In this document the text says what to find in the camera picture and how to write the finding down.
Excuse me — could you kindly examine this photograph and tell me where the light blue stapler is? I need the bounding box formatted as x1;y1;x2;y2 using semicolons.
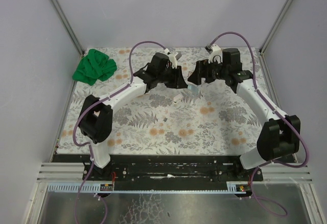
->
188;84;199;95

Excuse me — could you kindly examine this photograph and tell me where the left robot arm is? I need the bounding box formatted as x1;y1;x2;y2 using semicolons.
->
78;50;188;168

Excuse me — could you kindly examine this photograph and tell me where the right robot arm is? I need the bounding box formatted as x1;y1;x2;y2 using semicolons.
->
188;44;300;170

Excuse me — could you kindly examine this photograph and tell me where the small white stapler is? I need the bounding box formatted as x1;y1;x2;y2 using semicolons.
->
173;94;183;103

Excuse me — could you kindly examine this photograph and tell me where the floral table mat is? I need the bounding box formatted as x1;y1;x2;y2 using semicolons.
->
56;47;261;155

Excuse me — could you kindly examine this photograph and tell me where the green cloth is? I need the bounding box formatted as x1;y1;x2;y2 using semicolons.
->
72;49;118;86

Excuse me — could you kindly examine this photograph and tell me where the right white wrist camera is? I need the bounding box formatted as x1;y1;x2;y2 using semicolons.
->
205;43;222;63

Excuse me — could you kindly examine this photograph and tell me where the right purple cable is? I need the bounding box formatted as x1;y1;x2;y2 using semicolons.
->
208;31;311;217

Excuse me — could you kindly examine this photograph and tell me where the purple cable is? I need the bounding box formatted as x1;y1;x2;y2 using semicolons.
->
73;41;169;224
208;31;311;217

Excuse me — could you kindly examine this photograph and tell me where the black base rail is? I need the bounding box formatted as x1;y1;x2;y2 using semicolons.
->
51;153;276;191

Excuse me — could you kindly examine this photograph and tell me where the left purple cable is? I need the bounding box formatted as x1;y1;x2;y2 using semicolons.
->
73;41;169;224

